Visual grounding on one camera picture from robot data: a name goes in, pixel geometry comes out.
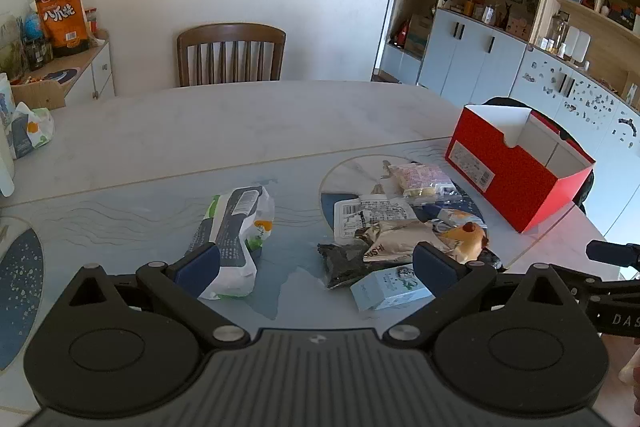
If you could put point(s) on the large cardboard box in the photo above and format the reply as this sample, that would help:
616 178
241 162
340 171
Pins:
419 34

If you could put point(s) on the glass jar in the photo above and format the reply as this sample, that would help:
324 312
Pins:
557 32

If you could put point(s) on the orange snack bag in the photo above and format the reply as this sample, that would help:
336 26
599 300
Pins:
62 22

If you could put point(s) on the white labelled packet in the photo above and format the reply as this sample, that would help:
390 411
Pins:
365 214

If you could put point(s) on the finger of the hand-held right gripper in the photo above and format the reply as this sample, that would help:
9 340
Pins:
615 253
620 312

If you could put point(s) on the small cardboard box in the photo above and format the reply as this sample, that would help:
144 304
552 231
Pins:
40 94

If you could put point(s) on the white side cabinet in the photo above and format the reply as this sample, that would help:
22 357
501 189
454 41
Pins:
95 72

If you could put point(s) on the light blue small carton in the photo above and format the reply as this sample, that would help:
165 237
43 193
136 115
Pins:
385 289

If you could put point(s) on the person's right hand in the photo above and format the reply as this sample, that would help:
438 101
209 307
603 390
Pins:
635 367

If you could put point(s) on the large white wall cabinet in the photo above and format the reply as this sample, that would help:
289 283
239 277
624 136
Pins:
470 42

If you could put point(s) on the brown wooden chair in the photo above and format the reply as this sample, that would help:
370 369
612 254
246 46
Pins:
230 34

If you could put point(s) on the pink label snack packet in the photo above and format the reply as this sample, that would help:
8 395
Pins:
420 177

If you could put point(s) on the red cardboard box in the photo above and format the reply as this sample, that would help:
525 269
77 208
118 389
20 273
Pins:
500 177

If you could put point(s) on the small globe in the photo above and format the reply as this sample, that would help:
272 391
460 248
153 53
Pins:
34 26

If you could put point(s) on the white green plastic bag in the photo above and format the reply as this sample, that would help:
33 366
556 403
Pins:
32 129

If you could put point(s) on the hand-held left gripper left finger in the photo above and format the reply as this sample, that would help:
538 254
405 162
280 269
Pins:
197 267

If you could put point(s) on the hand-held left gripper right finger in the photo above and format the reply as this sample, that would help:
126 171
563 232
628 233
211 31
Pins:
437 269

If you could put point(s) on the beige snack packet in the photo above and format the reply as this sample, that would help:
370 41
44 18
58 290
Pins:
395 237

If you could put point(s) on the orange brown snack packet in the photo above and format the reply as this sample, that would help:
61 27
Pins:
465 242

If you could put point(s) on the clear packet dark dried food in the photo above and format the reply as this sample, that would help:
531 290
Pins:
345 264

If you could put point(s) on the red bag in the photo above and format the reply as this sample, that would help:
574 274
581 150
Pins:
401 36

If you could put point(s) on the black puffer jacket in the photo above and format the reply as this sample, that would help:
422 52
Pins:
585 187

